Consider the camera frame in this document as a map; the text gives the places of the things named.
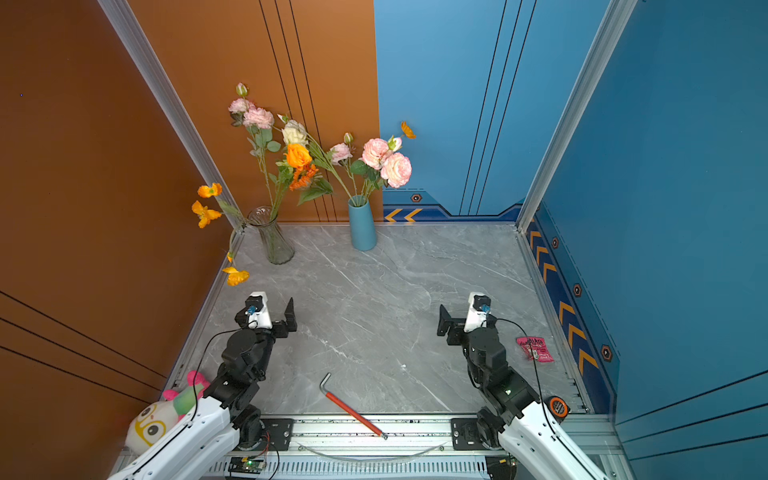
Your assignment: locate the green circuit board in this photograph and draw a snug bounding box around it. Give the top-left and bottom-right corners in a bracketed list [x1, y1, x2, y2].
[227, 456, 267, 476]

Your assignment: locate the large pink peach rose stem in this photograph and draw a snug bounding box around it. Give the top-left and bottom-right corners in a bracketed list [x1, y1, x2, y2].
[360, 137, 412, 198]

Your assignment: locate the pink carnation rose stem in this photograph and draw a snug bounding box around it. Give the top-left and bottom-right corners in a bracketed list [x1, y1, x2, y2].
[228, 83, 281, 219]

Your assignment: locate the orange yellow rose stem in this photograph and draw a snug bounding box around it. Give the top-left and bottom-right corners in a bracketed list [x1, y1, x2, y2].
[269, 144, 313, 216]

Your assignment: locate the small orange bud stem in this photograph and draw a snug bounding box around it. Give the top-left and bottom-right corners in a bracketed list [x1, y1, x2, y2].
[191, 183, 250, 287]

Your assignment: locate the white panda plush toy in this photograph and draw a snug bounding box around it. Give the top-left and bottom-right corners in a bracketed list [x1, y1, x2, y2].
[125, 371, 210, 455]

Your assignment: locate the cream white rose stem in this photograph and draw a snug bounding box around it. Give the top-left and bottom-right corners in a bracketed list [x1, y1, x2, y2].
[276, 120, 309, 166]

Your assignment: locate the orange gerbera flower stem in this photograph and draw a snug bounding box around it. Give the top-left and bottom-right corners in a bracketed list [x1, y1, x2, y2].
[289, 164, 333, 205]

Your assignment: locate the pink peony flower stem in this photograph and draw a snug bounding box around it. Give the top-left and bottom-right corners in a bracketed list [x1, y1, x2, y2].
[330, 132, 359, 195]

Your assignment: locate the orange black tape measure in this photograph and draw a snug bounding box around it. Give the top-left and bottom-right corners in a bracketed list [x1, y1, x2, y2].
[546, 396, 570, 423]

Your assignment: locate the yellow ranunculus flower stem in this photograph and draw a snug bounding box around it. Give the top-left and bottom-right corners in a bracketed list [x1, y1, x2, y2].
[386, 121, 417, 153]

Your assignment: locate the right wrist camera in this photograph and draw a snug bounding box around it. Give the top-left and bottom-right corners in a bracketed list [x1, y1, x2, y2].
[464, 292, 491, 333]

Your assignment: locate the right aluminium corner post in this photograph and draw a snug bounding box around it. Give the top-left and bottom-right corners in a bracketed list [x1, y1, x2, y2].
[516, 0, 637, 234]

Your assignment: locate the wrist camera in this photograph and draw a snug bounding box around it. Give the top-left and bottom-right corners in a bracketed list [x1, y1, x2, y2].
[245, 292, 273, 330]
[464, 292, 491, 333]

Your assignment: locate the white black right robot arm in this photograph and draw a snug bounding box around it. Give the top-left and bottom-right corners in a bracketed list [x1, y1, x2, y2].
[437, 306, 608, 479]

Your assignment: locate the red handled hex key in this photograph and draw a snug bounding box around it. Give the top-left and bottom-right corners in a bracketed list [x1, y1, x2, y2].
[319, 372, 388, 440]

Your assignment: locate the clear glass vase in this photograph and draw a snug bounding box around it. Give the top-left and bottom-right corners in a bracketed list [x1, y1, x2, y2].
[247, 206, 295, 265]

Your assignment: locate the pink candy wrapper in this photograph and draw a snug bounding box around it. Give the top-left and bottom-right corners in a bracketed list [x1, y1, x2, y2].
[516, 336, 555, 363]

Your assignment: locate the teal ceramic vase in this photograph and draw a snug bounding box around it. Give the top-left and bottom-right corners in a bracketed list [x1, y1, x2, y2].
[348, 195, 377, 251]

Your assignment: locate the left aluminium corner post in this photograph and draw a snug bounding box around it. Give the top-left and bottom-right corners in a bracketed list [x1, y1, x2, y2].
[98, 0, 237, 206]

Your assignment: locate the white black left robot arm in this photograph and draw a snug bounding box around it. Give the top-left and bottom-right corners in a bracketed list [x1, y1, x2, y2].
[111, 292, 297, 479]

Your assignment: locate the white flower stem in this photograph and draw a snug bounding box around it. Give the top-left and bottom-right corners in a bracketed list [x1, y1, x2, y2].
[278, 116, 352, 204]

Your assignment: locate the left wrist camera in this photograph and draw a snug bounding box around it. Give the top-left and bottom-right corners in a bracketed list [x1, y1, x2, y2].
[245, 292, 273, 330]

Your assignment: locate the aluminium corner post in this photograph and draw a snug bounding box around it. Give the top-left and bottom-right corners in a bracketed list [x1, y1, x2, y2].
[98, 0, 237, 206]
[516, 0, 637, 234]

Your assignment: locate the right circuit board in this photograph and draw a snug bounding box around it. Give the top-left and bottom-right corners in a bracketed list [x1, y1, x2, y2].
[485, 456, 518, 480]

